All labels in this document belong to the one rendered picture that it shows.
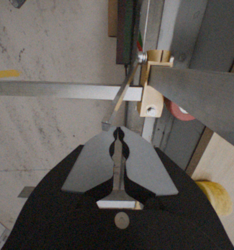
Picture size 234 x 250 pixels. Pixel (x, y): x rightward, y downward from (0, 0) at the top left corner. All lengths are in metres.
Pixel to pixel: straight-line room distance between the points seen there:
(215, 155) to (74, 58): 1.11
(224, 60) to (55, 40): 1.10
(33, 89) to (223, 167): 0.52
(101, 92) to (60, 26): 0.99
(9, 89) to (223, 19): 0.57
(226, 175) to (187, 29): 0.48
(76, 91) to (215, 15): 0.46
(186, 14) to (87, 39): 0.77
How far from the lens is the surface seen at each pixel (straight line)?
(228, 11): 0.51
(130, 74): 0.19
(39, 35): 1.29
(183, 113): 0.27
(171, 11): 0.55
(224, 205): 0.42
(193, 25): 0.58
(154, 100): 0.27
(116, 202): 0.34
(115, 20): 1.07
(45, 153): 1.75
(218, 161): 0.42
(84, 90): 0.28
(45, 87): 0.31
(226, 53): 0.45
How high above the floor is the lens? 1.12
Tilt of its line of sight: 62 degrees down
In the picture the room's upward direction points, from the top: 180 degrees counter-clockwise
